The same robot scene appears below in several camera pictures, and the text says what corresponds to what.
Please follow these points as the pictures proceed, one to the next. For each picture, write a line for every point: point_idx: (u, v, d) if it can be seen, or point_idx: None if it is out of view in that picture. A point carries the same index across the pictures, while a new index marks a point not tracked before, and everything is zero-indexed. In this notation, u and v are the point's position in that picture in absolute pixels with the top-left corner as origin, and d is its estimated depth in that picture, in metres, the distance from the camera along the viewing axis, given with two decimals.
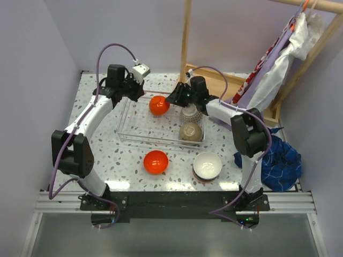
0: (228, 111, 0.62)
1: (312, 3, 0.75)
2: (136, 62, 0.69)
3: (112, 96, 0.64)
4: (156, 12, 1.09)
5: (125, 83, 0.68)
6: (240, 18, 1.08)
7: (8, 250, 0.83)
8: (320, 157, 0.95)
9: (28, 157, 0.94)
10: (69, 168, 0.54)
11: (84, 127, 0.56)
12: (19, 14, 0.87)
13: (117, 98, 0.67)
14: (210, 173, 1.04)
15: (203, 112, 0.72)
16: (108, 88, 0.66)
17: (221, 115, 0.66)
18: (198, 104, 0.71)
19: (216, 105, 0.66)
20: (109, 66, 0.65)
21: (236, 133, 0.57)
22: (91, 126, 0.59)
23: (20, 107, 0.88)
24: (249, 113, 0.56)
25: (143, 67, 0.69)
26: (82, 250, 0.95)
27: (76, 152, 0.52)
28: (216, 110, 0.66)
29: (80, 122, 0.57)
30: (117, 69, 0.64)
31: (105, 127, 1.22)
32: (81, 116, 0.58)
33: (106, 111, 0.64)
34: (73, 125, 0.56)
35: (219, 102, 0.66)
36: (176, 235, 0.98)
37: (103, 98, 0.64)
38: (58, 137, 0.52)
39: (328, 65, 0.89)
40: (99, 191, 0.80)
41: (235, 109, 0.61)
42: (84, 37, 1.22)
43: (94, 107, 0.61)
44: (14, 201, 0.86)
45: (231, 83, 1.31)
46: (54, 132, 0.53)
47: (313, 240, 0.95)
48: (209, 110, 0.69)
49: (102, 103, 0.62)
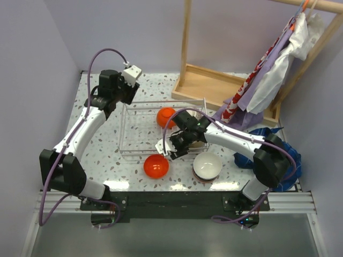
0: (241, 142, 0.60)
1: (312, 2, 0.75)
2: (127, 65, 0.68)
3: (105, 107, 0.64)
4: (155, 12, 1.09)
5: (117, 89, 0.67)
6: (240, 17, 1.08)
7: (8, 250, 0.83)
8: (320, 157, 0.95)
9: (28, 157, 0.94)
10: (61, 186, 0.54)
11: (74, 144, 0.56)
12: (19, 14, 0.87)
13: (111, 107, 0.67)
14: (210, 174, 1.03)
15: (200, 137, 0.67)
16: (101, 98, 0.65)
17: (224, 143, 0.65)
18: (192, 134, 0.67)
19: (219, 134, 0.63)
20: (100, 74, 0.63)
21: (258, 166, 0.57)
22: (82, 142, 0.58)
23: (19, 106, 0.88)
24: (272, 145, 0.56)
25: (136, 69, 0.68)
26: (82, 250, 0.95)
27: (65, 172, 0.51)
28: (220, 139, 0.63)
29: (69, 140, 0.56)
30: (109, 77, 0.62)
31: (105, 127, 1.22)
32: (70, 133, 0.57)
33: (99, 122, 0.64)
34: (62, 143, 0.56)
35: (222, 130, 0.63)
36: (176, 235, 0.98)
37: (95, 110, 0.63)
38: (46, 157, 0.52)
39: (328, 65, 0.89)
40: (98, 194, 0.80)
41: (252, 140, 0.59)
42: (83, 37, 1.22)
43: (85, 121, 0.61)
44: (14, 201, 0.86)
45: (231, 83, 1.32)
46: (43, 151, 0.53)
47: (313, 241, 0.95)
48: (209, 138, 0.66)
49: (94, 116, 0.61)
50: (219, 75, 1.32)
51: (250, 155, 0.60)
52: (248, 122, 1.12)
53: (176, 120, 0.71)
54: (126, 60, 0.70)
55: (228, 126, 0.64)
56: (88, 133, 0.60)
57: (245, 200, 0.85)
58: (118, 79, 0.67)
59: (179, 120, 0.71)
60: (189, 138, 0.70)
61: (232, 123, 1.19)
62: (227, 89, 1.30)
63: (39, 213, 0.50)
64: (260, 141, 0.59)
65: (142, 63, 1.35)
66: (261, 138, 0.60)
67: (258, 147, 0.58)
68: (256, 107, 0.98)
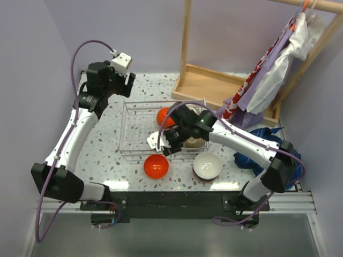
0: (254, 147, 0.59)
1: (312, 2, 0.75)
2: (115, 54, 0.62)
3: (96, 106, 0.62)
4: (155, 12, 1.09)
5: (107, 84, 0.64)
6: (240, 17, 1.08)
7: (8, 249, 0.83)
8: (320, 157, 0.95)
9: (27, 157, 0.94)
10: (59, 196, 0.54)
11: (66, 155, 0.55)
12: (19, 15, 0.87)
13: (102, 105, 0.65)
14: (211, 173, 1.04)
15: (202, 135, 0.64)
16: (90, 96, 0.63)
17: (230, 144, 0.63)
18: (195, 130, 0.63)
19: (228, 136, 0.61)
20: (87, 69, 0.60)
21: (267, 174, 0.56)
22: (74, 150, 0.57)
23: (19, 107, 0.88)
24: (289, 154, 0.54)
25: (125, 58, 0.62)
26: (82, 249, 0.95)
27: (59, 184, 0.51)
28: (228, 141, 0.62)
29: (60, 150, 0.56)
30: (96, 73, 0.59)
31: (105, 127, 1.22)
32: (61, 142, 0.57)
33: (90, 125, 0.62)
34: (53, 154, 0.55)
35: (231, 131, 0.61)
36: (176, 235, 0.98)
37: (84, 112, 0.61)
38: (38, 171, 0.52)
39: (328, 65, 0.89)
40: (98, 195, 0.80)
41: (266, 146, 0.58)
42: (83, 37, 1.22)
43: (75, 126, 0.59)
44: (13, 201, 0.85)
45: (231, 83, 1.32)
46: (34, 165, 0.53)
47: (313, 241, 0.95)
48: (215, 138, 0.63)
49: (84, 120, 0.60)
50: (219, 75, 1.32)
51: (261, 161, 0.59)
52: (248, 121, 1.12)
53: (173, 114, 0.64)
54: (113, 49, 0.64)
55: (237, 127, 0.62)
56: (79, 138, 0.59)
57: (245, 201, 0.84)
58: (107, 74, 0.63)
59: (177, 115, 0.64)
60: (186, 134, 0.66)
61: (232, 123, 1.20)
62: (228, 89, 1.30)
63: (36, 226, 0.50)
64: (275, 148, 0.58)
65: (142, 63, 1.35)
66: (275, 145, 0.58)
67: (273, 155, 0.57)
68: (256, 107, 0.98)
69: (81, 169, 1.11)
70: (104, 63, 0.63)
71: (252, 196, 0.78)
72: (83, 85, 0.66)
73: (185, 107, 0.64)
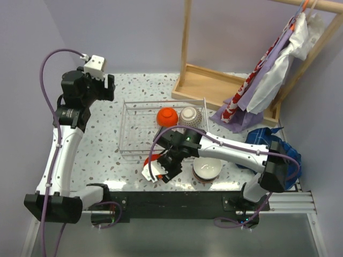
0: (245, 155, 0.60)
1: (312, 2, 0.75)
2: (86, 58, 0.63)
3: (77, 120, 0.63)
4: (155, 12, 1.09)
5: (85, 93, 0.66)
6: (240, 17, 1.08)
7: (8, 249, 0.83)
8: (320, 157, 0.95)
9: (27, 157, 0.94)
10: (59, 218, 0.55)
11: (57, 180, 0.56)
12: (19, 15, 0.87)
13: (83, 117, 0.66)
14: (211, 173, 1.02)
15: (192, 153, 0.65)
16: (69, 110, 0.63)
17: (222, 156, 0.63)
18: (183, 149, 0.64)
19: (217, 149, 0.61)
20: (62, 82, 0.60)
21: (263, 178, 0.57)
22: (65, 173, 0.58)
23: (19, 106, 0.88)
24: (279, 155, 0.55)
25: (98, 60, 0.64)
26: (82, 250, 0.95)
27: (58, 209, 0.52)
28: (218, 153, 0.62)
29: (51, 176, 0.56)
30: (73, 83, 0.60)
31: (105, 127, 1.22)
32: (50, 168, 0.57)
33: (75, 143, 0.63)
34: (44, 183, 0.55)
35: (219, 144, 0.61)
36: (176, 235, 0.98)
37: (67, 130, 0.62)
38: (32, 201, 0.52)
39: (328, 65, 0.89)
40: (97, 197, 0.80)
41: (257, 151, 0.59)
42: (83, 37, 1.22)
43: (60, 148, 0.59)
44: (13, 201, 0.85)
45: (231, 83, 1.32)
46: (26, 196, 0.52)
47: (313, 241, 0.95)
48: (206, 153, 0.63)
49: (69, 139, 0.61)
50: (219, 75, 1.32)
51: (255, 166, 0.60)
52: (248, 121, 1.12)
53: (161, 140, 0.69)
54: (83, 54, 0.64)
55: (224, 138, 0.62)
56: (67, 160, 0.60)
57: (247, 203, 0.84)
58: (84, 82, 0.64)
59: (164, 140, 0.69)
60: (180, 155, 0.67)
61: (232, 123, 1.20)
62: (228, 90, 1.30)
63: (43, 252, 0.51)
64: (266, 151, 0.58)
65: (142, 63, 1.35)
66: (265, 148, 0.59)
67: (266, 159, 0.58)
68: (256, 107, 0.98)
69: (81, 169, 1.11)
70: (78, 72, 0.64)
71: (252, 197, 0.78)
72: (59, 98, 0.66)
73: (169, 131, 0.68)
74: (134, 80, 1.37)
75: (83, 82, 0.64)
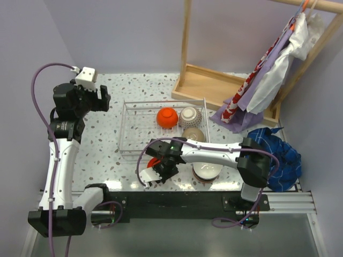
0: (220, 154, 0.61)
1: (312, 2, 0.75)
2: (76, 70, 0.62)
3: (74, 131, 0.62)
4: (155, 12, 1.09)
5: (78, 104, 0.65)
6: (240, 18, 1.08)
7: (8, 250, 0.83)
8: (320, 157, 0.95)
9: (27, 158, 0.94)
10: (64, 232, 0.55)
11: (59, 194, 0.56)
12: (17, 15, 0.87)
13: (80, 128, 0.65)
14: (210, 173, 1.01)
15: (178, 160, 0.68)
16: (64, 122, 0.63)
17: (202, 159, 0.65)
18: (169, 157, 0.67)
19: (195, 152, 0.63)
20: (54, 95, 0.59)
21: (242, 174, 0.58)
22: (66, 186, 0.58)
23: (19, 107, 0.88)
24: (251, 150, 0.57)
25: (88, 71, 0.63)
26: (82, 249, 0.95)
27: (62, 223, 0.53)
28: (198, 157, 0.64)
29: (52, 190, 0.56)
30: (66, 96, 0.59)
31: (105, 127, 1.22)
32: (50, 182, 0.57)
33: (73, 154, 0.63)
34: (46, 198, 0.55)
35: (197, 148, 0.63)
36: (176, 235, 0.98)
37: (64, 142, 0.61)
38: (37, 218, 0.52)
39: (328, 65, 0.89)
40: (98, 197, 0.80)
41: (230, 149, 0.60)
42: (83, 37, 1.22)
43: (59, 161, 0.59)
44: (14, 201, 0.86)
45: (231, 83, 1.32)
46: (30, 214, 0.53)
47: (313, 241, 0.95)
48: (189, 159, 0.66)
49: (66, 151, 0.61)
50: (218, 75, 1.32)
51: (232, 164, 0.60)
52: (248, 122, 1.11)
53: (150, 151, 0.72)
54: (73, 66, 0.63)
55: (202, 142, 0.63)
56: (67, 174, 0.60)
57: (248, 203, 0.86)
58: (76, 93, 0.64)
59: (153, 150, 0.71)
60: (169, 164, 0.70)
61: (233, 123, 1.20)
62: (227, 90, 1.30)
63: None
64: (238, 148, 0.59)
65: (142, 63, 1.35)
66: (237, 145, 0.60)
67: (238, 156, 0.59)
68: (256, 107, 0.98)
69: (81, 169, 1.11)
70: (70, 84, 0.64)
71: (249, 197, 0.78)
72: (52, 111, 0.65)
73: (157, 141, 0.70)
74: (134, 80, 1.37)
75: (75, 93, 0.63)
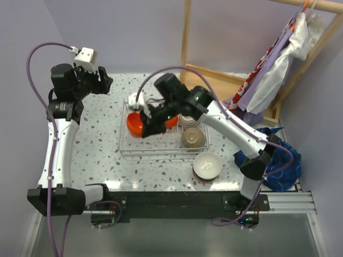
0: (245, 137, 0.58)
1: (312, 3, 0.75)
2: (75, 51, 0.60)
3: (72, 112, 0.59)
4: (155, 12, 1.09)
5: (76, 85, 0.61)
6: (240, 17, 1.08)
7: (8, 250, 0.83)
8: (320, 157, 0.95)
9: (27, 158, 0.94)
10: (64, 210, 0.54)
11: (58, 173, 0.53)
12: (18, 15, 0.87)
13: (78, 110, 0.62)
14: (211, 173, 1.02)
15: (192, 115, 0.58)
16: (62, 103, 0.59)
17: (222, 130, 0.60)
18: (184, 106, 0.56)
19: (222, 120, 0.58)
20: (52, 75, 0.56)
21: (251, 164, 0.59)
22: (66, 165, 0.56)
23: (19, 107, 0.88)
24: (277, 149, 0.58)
25: (87, 52, 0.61)
26: (82, 249, 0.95)
27: (62, 201, 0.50)
28: (218, 123, 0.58)
29: (51, 169, 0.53)
30: (64, 75, 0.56)
31: (105, 127, 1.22)
32: (49, 161, 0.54)
33: (73, 134, 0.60)
34: (45, 176, 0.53)
35: (226, 118, 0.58)
36: (176, 235, 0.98)
37: (63, 122, 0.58)
38: (36, 195, 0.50)
39: (328, 65, 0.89)
40: (98, 196, 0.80)
41: (258, 138, 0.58)
42: (83, 37, 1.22)
43: (58, 141, 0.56)
44: (13, 202, 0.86)
45: (231, 83, 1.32)
46: (29, 191, 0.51)
47: (313, 241, 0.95)
48: (206, 121, 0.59)
49: (65, 131, 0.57)
50: (218, 75, 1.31)
51: (247, 151, 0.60)
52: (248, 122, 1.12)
53: (162, 85, 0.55)
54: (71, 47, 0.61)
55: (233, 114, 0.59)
56: (67, 155, 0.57)
57: (246, 201, 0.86)
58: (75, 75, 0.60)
59: (165, 87, 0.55)
60: (174, 112, 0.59)
61: None
62: (227, 90, 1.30)
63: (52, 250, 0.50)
64: (266, 141, 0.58)
65: (142, 63, 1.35)
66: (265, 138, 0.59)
67: (262, 148, 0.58)
68: (255, 107, 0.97)
69: (81, 169, 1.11)
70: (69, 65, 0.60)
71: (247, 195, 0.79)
72: (50, 92, 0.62)
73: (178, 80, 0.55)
74: (134, 80, 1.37)
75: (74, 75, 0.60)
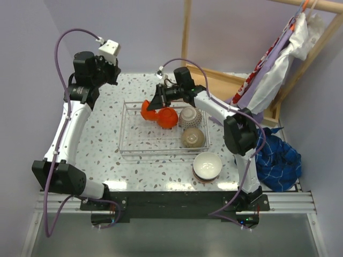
0: (219, 109, 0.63)
1: (312, 2, 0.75)
2: (101, 42, 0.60)
3: (88, 97, 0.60)
4: (156, 12, 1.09)
5: (97, 73, 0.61)
6: (240, 17, 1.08)
7: (7, 250, 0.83)
8: (320, 157, 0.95)
9: (28, 158, 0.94)
10: (64, 189, 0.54)
11: (64, 149, 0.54)
12: (19, 15, 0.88)
13: (94, 96, 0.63)
14: (210, 173, 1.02)
15: (190, 103, 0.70)
16: (80, 88, 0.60)
17: (208, 110, 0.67)
18: (185, 95, 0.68)
19: (206, 101, 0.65)
20: (74, 60, 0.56)
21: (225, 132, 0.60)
22: (72, 144, 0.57)
23: (19, 107, 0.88)
24: (244, 114, 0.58)
25: (112, 45, 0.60)
26: (82, 249, 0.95)
27: (64, 176, 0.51)
28: (203, 104, 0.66)
29: (59, 145, 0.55)
30: (84, 62, 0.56)
31: (105, 127, 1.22)
32: (58, 137, 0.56)
33: (85, 118, 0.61)
34: (52, 150, 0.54)
35: (209, 97, 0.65)
36: (176, 235, 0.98)
37: (77, 105, 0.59)
38: (39, 167, 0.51)
39: (328, 65, 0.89)
40: (98, 194, 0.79)
41: (227, 107, 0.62)
42: (83, 37, 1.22)
43: (69, 120, 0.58)
44: (13, 202, 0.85)
45: (231, 83, 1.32)
46: (34, 163, 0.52)
47: (313, 241, 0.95)
48: (197, 103, 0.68)
49: (78, 113, 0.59)
50: (218, 75, 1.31)
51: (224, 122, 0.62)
52: None
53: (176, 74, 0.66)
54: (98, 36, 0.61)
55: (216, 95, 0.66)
56: (75, 136, 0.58)
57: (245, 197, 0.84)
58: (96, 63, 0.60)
59: (178, 76, 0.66)
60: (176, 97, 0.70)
61: None
62: (227, 90, 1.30)
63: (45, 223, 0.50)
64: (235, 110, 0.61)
65: (142, 63, 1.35)
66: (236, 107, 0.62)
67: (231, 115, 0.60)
68: (256, 107, 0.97)
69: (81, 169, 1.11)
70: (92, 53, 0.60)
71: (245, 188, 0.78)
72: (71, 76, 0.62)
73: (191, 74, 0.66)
74: (134, 80, 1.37)
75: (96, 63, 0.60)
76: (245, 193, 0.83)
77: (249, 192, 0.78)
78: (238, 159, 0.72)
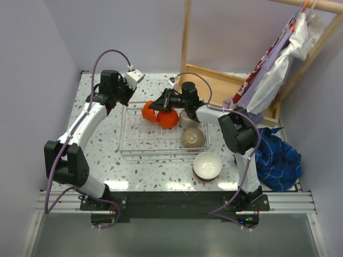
0: (216, 113, 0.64)
1: (312, 3, 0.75)
2: (130, 68, 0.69)
3: (106, 103, 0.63)
4: (156, 12, 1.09)
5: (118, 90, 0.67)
6: (240, 17, 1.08)
7: (7, 250, 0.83)
8: (320, 157, 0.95)
9: (27, 158, 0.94)
10: (66, 178, 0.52)
11: (78, 136, 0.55)
12: (18, 15, 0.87)
13: (111, 104, 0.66)
14: (210, 173, 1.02)
15: (194, 118, 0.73)
16: (102, 95, 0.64)
17: (210, 120, 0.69)
18: (189, 111, 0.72)
19: (204, 110, 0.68)
20: (102, 72, 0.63)
21: (223, 131, 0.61)
22: (85, 135, 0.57)
23: (19, 106, 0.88)
24: (236, 112, 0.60)
25: (138, 73, 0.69)
26: (82, 249, 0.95)
27: (72, 160, 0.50)
28: (205, 114, 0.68)
29: (73, 131, 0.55)
30: (111, 75, 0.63)
31: (105, 127, 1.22)
32: (74, 125, 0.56)
33: (100, 118, 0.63)
34: (66, 135, 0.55)
35: (207, 107, 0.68)
36: (176, 235, 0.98)
37: (97, 105, 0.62)
38: (51, 148, 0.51)
39: (328, 65, 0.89)
40: (98, 193, 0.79)
41: (222, 110, 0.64)
42: (83, 37, 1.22)
43: (87, 115, 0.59)
44: (13, 202, 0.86)
45: (231, 83, 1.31)
46: (47, 143, 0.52)
47: (313, 241, 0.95)
48: (199, 116, 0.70)
49: (96, 111, 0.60)
50: (217, 75, 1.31)
51: None
52: None
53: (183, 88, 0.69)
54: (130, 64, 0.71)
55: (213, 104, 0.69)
56: (87, 131, 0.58)
57: (245, 197, 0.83)
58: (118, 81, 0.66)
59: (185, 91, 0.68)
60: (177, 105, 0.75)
61: None
62: (226, 89, 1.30)
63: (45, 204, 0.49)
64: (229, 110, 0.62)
65: (142, 63, 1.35)
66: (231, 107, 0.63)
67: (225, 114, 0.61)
68: (256, 107, 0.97)
69: None
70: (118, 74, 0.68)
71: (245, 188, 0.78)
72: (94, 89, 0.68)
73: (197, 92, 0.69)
74: None
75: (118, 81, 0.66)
76: (245, 193, 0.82)
77: (248, 191, 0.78)
78: (238, 158, 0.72)
